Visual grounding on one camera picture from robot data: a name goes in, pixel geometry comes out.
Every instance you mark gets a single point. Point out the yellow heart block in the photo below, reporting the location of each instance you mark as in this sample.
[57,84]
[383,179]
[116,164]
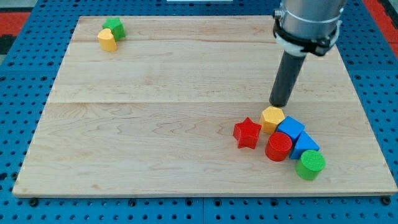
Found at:
[106,40]

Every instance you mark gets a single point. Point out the light wooden board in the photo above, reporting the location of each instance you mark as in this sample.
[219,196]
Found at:
[156,117]

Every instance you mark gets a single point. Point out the blue cube block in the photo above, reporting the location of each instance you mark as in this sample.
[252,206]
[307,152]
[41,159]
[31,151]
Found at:
[291,127]

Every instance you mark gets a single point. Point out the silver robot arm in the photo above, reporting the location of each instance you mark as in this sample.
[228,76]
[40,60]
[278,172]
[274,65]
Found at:
[308,26]

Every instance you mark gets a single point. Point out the red star block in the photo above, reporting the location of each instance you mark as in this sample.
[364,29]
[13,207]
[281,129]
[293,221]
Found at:
[247,133]

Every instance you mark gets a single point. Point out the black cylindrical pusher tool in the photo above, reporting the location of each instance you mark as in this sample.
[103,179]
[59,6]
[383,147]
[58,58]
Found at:
[289,69]

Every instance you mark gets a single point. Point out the red cylinder block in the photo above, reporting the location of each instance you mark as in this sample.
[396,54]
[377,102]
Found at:
[278,146]

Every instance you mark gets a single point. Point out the green cylinder block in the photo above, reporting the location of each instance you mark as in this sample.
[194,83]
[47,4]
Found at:
[310,164]

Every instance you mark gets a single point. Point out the yellow hexagon block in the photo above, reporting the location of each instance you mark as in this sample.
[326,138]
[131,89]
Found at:
[270,118]

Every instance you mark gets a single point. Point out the green star block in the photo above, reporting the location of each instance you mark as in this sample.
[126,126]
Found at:
[116,27]

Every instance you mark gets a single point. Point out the blue triangle block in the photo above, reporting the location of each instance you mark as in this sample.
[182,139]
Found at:
[303,143]

